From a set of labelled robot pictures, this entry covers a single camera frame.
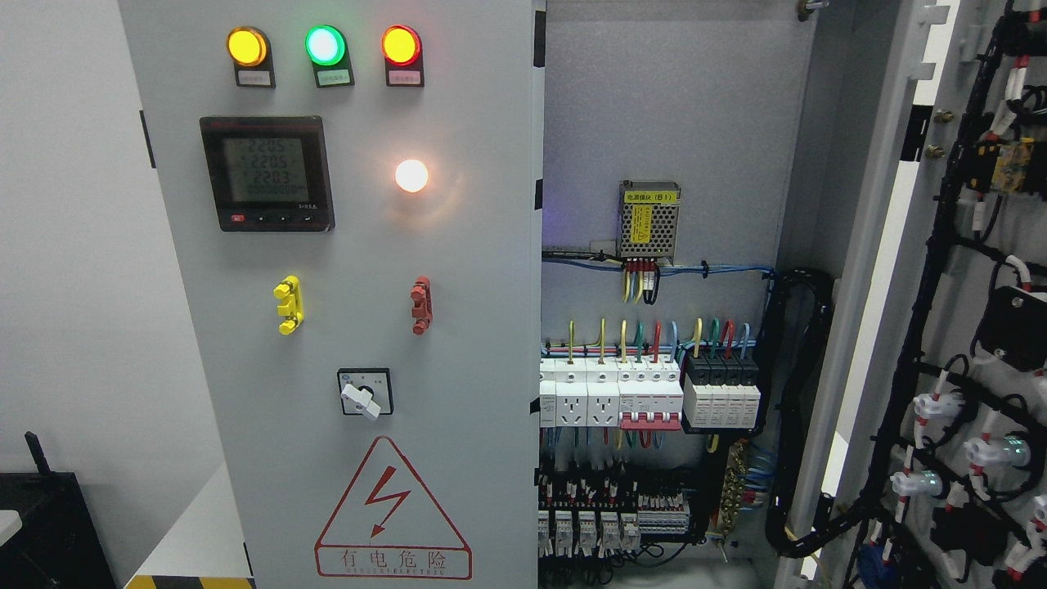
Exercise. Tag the black box at left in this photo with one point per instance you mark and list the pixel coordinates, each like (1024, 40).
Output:
(51, 541)

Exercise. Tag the yellow indicator light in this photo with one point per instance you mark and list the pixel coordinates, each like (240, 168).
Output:
(247, 46)

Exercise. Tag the red electric warning sticker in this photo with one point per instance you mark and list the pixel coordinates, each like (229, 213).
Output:
(389, 525)

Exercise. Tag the green indicator light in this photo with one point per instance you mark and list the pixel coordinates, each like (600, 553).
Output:
(325, 45)

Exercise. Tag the grey cabinet door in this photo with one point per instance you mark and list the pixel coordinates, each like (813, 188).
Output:
(918, 196)
(462, 391)

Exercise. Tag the white socket breaker row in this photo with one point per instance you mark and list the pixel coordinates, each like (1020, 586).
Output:
(635, 395)

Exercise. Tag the white rotary selector switch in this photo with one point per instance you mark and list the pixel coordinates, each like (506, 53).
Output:
(365, 392)

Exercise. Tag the white glowing indicator light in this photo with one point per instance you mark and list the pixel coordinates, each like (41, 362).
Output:
(412, 175)

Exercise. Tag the red indicator light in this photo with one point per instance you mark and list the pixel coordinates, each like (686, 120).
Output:
(401, 45)

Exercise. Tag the brass ground bar right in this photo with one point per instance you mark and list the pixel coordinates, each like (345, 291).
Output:
(734, 485)

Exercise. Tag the black white surge protector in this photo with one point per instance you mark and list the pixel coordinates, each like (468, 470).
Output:
(721, 395)

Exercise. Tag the red terminal post block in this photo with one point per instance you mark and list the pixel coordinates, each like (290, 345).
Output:
(422, 305)

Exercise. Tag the yellow terminal post block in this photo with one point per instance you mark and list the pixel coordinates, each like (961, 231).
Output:
(289, 304)

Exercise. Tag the metal mesh power supply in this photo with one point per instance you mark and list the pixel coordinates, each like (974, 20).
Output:
(648, 217)

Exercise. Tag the black digital power meter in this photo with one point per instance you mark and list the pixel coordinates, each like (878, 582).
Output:
(269, 173)

